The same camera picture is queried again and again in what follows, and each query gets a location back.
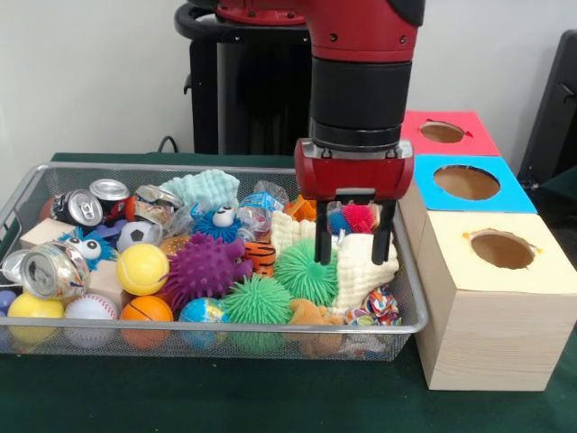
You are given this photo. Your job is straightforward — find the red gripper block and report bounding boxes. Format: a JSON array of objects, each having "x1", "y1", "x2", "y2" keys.
[{"x1": 294, "y1": 137, "x2": 417, "y2": 267}]

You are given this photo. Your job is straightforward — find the cream muslin cloth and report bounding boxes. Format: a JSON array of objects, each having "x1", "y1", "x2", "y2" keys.
[{"x1": 270, "y1": 212, "x2": 400, "y2": 316}]

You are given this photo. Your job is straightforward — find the green spiky ball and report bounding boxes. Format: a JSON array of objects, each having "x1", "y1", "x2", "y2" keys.
[
  {"x1": 221, "y1": 275, "x2": 297, "y2": 353},
  {"x1": 273, "y1": 238, "x2": 340, "y2": 308}
]

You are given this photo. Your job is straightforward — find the brown teddy toy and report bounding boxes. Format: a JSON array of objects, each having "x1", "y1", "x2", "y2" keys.
[{"x1": 288, "y1": 299, "x2": 346, "y2": 355}]

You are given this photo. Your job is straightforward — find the shallow clear mesh bin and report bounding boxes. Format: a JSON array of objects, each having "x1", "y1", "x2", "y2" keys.
[{"x1": 0, "y1": 162, "x2": 430, "y2": 362}]

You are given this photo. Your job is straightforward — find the wooden box with three holes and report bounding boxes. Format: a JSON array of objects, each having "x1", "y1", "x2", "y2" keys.
[{"x1": 397, "y1": 110, "x2": 577, "y2": 392}]

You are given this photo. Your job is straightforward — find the orange plastic toy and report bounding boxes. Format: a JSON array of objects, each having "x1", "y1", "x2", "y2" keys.
[{"x1": 285, "y1": 195, "x2": 318, "y2": 223}]

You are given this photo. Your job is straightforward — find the tiger striped plush toy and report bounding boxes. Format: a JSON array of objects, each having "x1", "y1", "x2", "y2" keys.
[{"x1": 243, "y1": 240, "x2": 278, "y2": 278}]

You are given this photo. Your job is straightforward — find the small blue fuzzy toy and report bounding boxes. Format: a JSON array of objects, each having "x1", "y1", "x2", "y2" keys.
[{"x1": 191, "y1": 205, "x2": 241, "y2": 244}]

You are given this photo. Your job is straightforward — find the purple spiky ball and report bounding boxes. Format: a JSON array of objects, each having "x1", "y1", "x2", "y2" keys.
[{"x1": 162, "y1": 233, "x2": 253, "y2": 312}]

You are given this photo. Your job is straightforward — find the yellow tennis ball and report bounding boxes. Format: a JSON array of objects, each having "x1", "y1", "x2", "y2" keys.
[{"x1": 115, "y1": 243, "x2": 169, "y2": 297}]

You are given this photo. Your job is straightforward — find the orange basketball toy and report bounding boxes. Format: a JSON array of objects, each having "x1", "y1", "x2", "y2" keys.
[{"x1": 120, "y1": 296, "x2": 174, "y2": 351}]

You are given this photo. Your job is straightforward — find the black chair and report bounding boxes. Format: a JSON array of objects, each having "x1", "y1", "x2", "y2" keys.
[{"x1": 518, "y1": 30, "x2": 577, "y2": 195}]

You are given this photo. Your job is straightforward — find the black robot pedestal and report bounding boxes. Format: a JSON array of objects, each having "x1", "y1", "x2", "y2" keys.
[{"x1": 176, "y1": 0, "x2": 315, "y2": 156}]

